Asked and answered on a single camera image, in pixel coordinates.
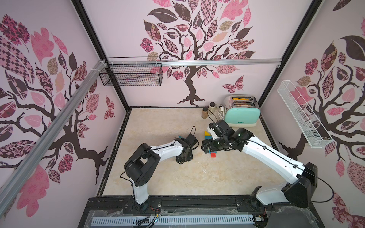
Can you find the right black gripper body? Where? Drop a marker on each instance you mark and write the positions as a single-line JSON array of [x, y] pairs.
[[206, 146]]

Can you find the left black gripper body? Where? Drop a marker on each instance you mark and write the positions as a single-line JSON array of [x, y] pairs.
[[187, 157]]

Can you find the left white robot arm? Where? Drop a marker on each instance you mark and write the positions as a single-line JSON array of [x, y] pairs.
[[140, 167]]

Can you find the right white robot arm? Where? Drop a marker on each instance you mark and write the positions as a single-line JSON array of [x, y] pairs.
[[300, 179]]

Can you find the brown spice jar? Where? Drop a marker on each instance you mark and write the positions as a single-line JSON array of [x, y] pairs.
[[204, 114]]

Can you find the pale spice jar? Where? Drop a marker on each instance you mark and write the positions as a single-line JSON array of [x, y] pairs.
[[211, 107]]

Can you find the mint green toaster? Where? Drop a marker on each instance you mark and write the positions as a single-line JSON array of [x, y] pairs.
[[241, 111]]

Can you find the white cable duct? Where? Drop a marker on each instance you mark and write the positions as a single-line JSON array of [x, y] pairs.
[[171, 220]]

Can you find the white wire shelf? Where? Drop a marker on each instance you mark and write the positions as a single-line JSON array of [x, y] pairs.
[[307, 120]]

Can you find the black wire basket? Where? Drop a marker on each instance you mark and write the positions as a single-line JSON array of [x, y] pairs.
[[133, 71]]

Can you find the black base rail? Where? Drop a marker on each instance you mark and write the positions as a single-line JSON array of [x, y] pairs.
[[157, 203]]

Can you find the aluminium rail back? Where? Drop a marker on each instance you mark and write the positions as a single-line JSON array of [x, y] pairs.
[[173, 63]]

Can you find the aluminium rail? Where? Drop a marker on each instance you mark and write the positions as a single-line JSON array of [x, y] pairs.
[[173, 63], [17, 179]]

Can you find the aluminium rail left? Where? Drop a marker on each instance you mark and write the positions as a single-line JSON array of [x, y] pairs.
[[17, 179]]

